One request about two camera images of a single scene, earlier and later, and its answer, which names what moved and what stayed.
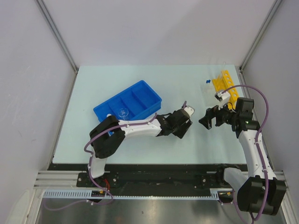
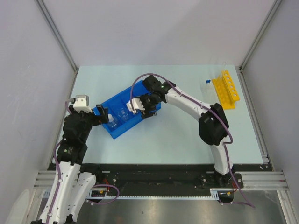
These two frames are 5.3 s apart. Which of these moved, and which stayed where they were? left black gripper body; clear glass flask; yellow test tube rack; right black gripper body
Moved: left black gripper body; right black gripper body
Stayed: clear glass flask; yellow test tube rack
